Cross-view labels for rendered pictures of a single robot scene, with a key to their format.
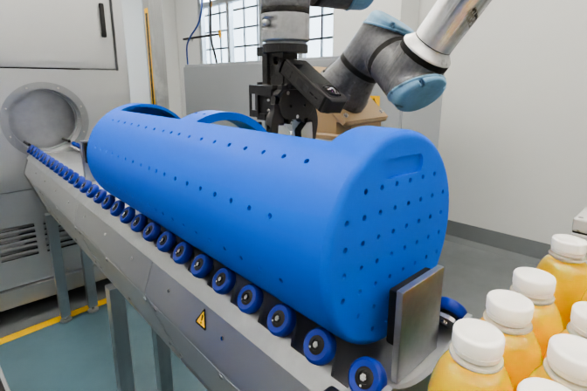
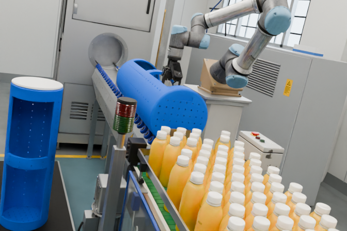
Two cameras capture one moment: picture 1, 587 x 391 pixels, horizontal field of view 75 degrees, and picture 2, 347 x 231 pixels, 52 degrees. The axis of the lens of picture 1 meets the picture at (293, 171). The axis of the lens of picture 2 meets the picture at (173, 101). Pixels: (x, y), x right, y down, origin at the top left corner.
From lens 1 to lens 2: 1.25 m
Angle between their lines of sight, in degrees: 21
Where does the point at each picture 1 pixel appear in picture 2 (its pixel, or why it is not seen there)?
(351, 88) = (220, 73)
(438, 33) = (240, 61)
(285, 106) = (168, 75)
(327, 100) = (174, 76)
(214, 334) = not seen: hidden behind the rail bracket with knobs
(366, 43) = (226, 56)
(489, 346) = (164, 128)
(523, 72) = not seen: outside the picture
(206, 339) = not seen: hidden behind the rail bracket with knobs
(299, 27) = (176, 53)
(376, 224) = (170, 110)
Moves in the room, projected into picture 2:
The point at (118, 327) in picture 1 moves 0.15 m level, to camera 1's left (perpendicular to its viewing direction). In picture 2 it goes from (109, 153) to (93, 148)
